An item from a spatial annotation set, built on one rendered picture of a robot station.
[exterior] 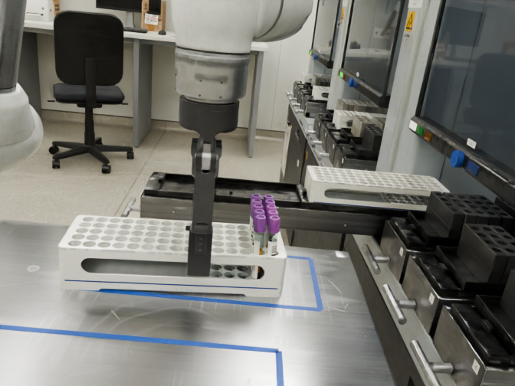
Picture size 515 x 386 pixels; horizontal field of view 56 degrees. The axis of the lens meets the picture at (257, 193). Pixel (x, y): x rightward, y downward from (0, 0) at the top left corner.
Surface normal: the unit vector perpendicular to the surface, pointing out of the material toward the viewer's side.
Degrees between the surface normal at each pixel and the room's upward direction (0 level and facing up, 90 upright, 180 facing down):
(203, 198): 74
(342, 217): 90
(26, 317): 0
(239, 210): 90
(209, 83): 90
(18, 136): 102
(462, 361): 90
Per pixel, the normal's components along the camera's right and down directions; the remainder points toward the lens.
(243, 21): 0.68, 0.41
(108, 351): 0.10, -0.93
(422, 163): 0.04, 0.37
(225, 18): 0.27, 0.46
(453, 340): -0.99, -0.08
